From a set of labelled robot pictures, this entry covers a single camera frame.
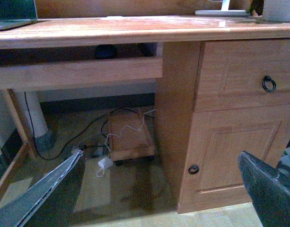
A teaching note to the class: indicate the wooden rolling stand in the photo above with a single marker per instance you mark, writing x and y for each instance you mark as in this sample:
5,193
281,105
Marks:
129,136

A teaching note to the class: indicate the black ring drawer handle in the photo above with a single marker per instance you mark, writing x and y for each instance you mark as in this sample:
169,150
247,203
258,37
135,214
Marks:
268,84

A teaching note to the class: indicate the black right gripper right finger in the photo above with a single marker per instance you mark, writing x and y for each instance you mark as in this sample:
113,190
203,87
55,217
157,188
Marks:
268,188

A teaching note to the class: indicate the white power adapter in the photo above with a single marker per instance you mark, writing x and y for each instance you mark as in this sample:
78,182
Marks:
104,164

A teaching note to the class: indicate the wooden keyboard tray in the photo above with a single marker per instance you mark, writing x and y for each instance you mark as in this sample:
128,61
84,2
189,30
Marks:
60,75

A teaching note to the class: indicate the grey laptop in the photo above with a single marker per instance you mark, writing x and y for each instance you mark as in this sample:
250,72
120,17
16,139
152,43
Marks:
16,13

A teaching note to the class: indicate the white lamp base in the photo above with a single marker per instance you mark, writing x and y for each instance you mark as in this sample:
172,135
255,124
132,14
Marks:
223,12

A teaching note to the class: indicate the wooden desk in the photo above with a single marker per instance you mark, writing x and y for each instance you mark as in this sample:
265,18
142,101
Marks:
210,104

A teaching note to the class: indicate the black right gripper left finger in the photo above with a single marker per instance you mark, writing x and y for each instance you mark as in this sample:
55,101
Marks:
51,201

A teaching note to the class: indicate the white pipe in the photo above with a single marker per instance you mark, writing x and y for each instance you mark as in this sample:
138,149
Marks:
44,137

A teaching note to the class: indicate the black ring door handle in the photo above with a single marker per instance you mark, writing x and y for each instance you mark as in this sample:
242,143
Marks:
194,169

